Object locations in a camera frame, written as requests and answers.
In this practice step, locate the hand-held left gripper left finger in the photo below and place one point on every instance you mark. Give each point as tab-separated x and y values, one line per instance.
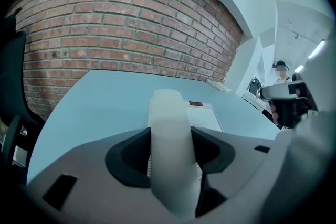
86	165

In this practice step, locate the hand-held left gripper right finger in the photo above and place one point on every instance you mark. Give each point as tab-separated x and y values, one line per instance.
244	165

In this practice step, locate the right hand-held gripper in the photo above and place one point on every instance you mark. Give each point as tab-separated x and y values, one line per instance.
320	139

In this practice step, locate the black backpack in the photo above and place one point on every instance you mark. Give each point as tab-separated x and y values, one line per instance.
255	85

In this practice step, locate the white desk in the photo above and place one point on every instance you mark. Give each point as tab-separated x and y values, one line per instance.
253	102

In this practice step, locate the ceiling light strip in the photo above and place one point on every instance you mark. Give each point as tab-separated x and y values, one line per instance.
299	68
316	49

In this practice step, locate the yellow-edged book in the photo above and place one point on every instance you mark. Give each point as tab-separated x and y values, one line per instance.
219	85

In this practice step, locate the white telephone base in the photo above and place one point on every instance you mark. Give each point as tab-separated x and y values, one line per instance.
202	115

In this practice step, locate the white box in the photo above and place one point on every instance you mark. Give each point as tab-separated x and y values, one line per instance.
19	156

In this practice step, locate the black office chair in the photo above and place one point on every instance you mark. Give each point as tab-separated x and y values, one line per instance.
13	73

